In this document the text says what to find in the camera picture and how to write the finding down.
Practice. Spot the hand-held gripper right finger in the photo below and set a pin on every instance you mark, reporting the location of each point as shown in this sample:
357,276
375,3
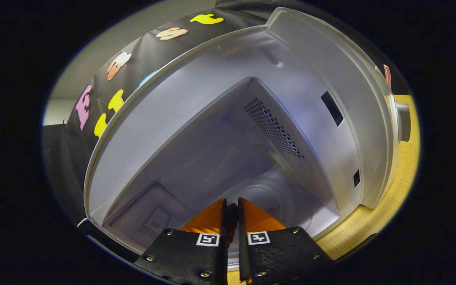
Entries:
242,257

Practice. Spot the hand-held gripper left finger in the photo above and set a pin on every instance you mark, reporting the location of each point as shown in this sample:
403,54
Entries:
224,257

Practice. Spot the white toaster oven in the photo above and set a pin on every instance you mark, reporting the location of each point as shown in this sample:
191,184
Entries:
212,138

